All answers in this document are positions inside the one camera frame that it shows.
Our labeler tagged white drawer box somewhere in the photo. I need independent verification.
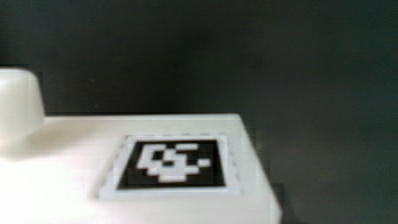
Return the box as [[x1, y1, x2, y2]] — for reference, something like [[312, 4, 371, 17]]
[[0, 68, 282, 224]]

